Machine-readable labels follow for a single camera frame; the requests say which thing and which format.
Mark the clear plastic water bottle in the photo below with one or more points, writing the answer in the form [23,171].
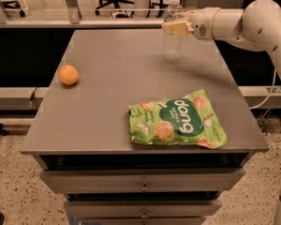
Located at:
[171,42]

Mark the grey lower drawer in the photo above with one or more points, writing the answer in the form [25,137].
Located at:
[142,209]

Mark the grey drawer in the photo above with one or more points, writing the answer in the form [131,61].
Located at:
[142,209]
[135,181]

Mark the grey top drawer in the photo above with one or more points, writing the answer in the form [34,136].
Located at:
[135,181]

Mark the metal railing bar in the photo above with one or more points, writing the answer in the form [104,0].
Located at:
[83,24]

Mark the orange fruit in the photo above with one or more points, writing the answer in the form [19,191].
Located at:
[68,75]

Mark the green dang snack bag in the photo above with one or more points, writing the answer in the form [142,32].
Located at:
[190,120]

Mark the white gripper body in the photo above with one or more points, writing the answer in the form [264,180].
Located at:
[201,22]

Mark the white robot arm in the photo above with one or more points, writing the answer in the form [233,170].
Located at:
[256,28]

